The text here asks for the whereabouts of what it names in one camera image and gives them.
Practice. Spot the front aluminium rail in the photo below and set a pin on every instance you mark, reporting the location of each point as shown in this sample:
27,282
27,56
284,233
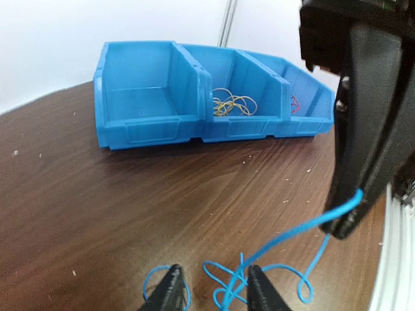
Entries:
394,284

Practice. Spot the blue bin far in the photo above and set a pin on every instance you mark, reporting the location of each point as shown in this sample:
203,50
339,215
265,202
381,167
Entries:
148,93

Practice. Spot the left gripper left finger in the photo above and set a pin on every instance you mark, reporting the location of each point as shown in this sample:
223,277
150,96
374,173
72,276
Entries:
169,293

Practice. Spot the blue bin middle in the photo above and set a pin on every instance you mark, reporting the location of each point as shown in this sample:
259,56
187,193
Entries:
244,99

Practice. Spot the blue bin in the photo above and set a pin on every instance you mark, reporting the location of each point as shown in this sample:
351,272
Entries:
315,114
244,99
148,93

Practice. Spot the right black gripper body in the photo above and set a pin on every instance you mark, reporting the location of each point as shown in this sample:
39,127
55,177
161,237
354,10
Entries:
325,27

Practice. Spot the blue bin near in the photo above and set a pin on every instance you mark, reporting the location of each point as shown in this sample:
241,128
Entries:
315,114

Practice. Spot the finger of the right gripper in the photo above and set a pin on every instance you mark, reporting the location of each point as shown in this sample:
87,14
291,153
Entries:
381,117
342,186

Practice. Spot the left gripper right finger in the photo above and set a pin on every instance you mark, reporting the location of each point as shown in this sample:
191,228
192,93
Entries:
261,294

